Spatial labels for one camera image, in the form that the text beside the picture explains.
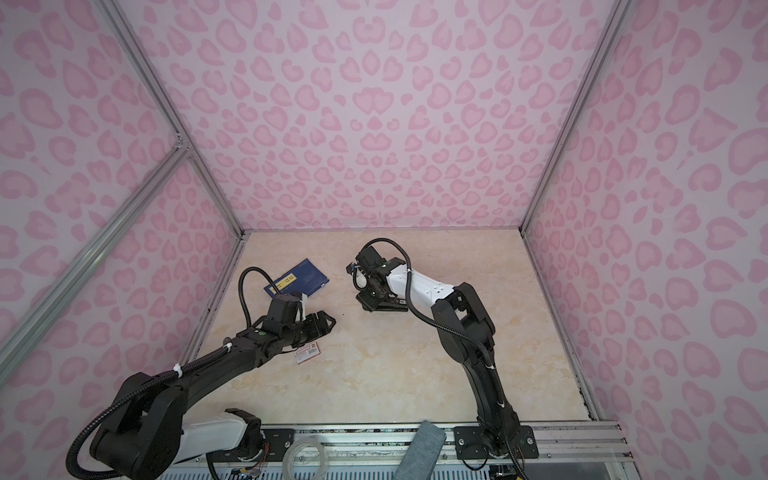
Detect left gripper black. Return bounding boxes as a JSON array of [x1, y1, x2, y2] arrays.
[[283, 309, 337, 348]]

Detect red white staple box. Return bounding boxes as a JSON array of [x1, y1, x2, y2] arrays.
[[294, 341, 321, 365]]

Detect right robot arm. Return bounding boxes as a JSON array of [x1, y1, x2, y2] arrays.
[[346, 238, 521, 457]]

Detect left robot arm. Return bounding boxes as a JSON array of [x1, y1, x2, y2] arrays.
[[66, 294, 336, 479]]

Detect blue booklet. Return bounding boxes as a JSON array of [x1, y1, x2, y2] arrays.
[[274, 258, 329, 296]]

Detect clear tape roll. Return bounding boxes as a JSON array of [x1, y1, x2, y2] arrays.
[[281, 436, 330, 480]]

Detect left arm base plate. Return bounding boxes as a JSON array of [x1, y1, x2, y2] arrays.
[[224, 428, 295, 462]]

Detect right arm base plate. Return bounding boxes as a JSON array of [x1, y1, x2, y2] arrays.
[[452, 425, 540, 461]]

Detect aluminium frame rail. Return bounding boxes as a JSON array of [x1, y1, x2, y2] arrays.
[[1, 141, 188, 385]]

